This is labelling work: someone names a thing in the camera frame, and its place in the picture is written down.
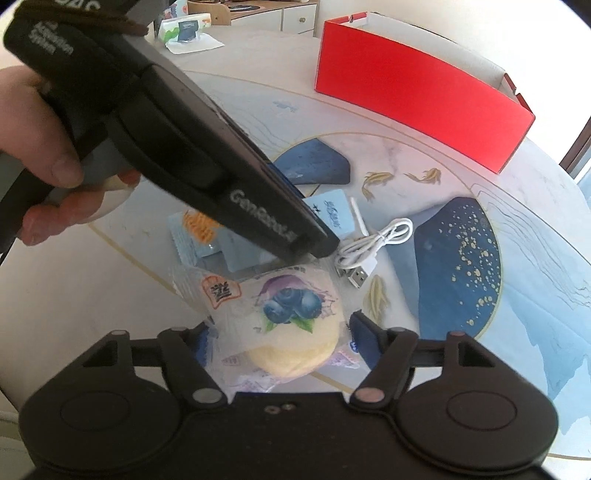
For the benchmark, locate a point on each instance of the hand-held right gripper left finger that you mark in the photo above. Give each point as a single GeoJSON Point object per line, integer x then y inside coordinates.
{"type": "Point", "coordinates": [182, 351]}

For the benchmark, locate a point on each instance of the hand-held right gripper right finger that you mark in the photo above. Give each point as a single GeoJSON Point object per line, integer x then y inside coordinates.
{"type": "Point", "coordinates": [362, 337]}

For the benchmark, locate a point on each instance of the thin white stick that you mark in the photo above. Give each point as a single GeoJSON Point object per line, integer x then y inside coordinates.
{"type": "Point", "coordinates": [359, 216]}

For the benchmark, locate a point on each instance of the light blue sachet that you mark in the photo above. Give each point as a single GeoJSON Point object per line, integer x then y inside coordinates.
{"type": "Point", "coordinates": [334, 207]}
{"type": "Point", "coordinates": [240, 254]}

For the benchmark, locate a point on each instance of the brown wooden chair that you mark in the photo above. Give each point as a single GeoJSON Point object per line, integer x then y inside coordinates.
{"type": "Point", "coordinates": [210, 10]}

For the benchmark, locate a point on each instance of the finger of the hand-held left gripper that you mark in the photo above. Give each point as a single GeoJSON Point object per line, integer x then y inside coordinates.
{"type": "Point", "coordinates": [318, 240]}
{"type": "Point", "coordinates": [286, 182]}

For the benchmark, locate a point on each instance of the white paper sheet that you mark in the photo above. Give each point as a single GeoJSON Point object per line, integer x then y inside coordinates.
{"type": "Point", "coordinates": [205, 46]}

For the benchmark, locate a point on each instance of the orange print blue sachet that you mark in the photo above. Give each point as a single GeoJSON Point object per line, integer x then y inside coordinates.
{"type": "Point", "coordinates": [198, 230]}

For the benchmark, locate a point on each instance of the person's left hand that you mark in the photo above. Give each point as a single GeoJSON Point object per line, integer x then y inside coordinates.
{"type": "Point", "coordinates": [27, 120]}

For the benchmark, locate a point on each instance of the white patterned desktop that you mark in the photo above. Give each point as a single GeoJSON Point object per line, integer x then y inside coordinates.
{"type": "Point", "coordinates": [138, 277]}

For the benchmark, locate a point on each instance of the white drawer cabinet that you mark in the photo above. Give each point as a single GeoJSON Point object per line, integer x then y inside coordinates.
{"type": "Point", "coordinates": [281, 18]}

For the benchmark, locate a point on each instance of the red and white cardboard box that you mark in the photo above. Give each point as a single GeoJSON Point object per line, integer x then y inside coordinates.
{"type": "Point", "coordinates": [415, 92]}

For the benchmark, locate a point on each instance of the green and blue tissue pack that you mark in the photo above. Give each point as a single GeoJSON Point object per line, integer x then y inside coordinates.
{"type": "Point", "coordinates": [184, 27]}

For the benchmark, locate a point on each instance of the blueberry bread packet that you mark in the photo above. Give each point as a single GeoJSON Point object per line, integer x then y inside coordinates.
{"type": "Point", "coordinates": [286, 332]}

